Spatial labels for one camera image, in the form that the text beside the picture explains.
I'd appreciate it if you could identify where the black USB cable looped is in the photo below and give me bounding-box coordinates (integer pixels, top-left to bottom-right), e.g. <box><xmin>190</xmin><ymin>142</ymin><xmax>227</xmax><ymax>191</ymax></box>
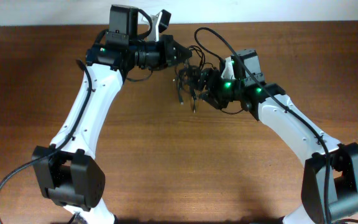
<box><xmin>178</xmin><ymin>63</ymin><xmax>204</xmax><ymax>94</ymax></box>

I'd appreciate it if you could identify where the black USB cable short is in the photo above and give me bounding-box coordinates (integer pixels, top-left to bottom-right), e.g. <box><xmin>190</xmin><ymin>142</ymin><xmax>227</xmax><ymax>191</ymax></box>
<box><xmin>174</xmin><ymin>67</ymin><xmax>184</xmax><ymax>105</ymax></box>

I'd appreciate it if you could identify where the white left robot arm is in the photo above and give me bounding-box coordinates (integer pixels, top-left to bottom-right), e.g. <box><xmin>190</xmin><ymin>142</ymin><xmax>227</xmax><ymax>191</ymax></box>
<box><xmin>32</xmin><ymin>4</ymin><xmax>191</xmax><ymax>223</ymax></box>

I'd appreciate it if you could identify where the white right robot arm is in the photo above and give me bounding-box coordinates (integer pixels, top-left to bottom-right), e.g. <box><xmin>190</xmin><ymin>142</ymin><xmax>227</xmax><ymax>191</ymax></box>
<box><xmin>195</xmin><ymin>49</ymin><xmax>358</xmax><ymax>223</ymax></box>

